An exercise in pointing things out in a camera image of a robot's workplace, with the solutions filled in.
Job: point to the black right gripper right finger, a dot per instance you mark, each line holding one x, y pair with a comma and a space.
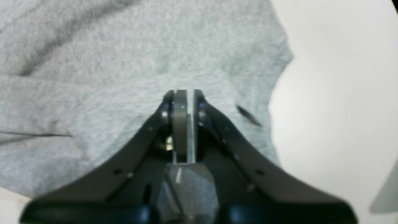
249, 187

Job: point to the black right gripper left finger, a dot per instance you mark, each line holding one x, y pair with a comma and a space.
124, 189

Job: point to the grey T-shirt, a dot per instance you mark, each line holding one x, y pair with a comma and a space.
80, 77

